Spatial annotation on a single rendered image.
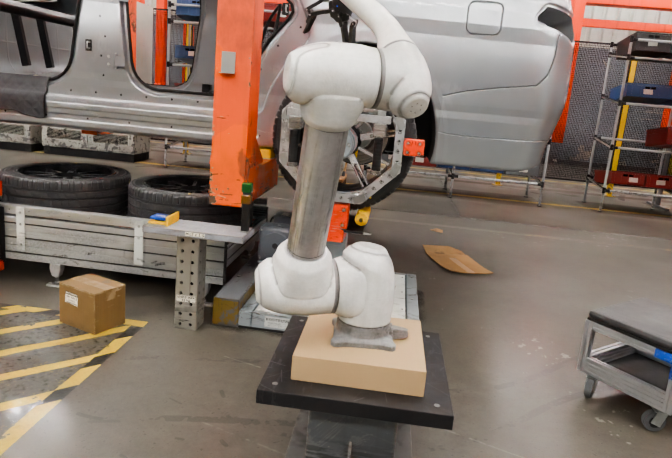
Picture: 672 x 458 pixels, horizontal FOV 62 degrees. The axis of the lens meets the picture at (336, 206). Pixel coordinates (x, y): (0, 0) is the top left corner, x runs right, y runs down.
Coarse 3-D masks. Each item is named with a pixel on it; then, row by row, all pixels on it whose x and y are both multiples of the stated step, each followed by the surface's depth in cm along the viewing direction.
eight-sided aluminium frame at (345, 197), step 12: (288, 120) 243; (396, 120) 237; (288, 132) 244; (396, 132) 239; (288, 144) 245; (396, 144) 240; (396, 156) 241; (288, 168) 247; (396, 168) 241; (384, 180) 243; (336, 192) 248; (348, 192) 251; (360, 192) 248; (372, 192) 245
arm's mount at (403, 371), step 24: (312, 336) 159; (408, 336) 164; (312, 360) 146; (336, 360) 145; (360, 360) 146; (384, 360) 148; (408, 360) 149; (336, 384) 146; (360, 384) 146; (384, 384) 145; (408, 384) 144
